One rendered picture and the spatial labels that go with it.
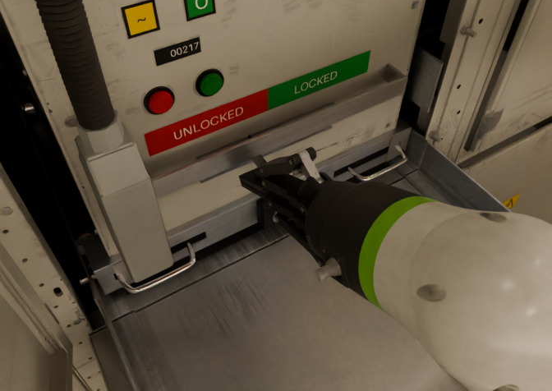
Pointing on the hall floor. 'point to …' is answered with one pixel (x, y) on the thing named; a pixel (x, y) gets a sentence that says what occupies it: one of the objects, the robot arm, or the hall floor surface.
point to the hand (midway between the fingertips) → (261, 182)
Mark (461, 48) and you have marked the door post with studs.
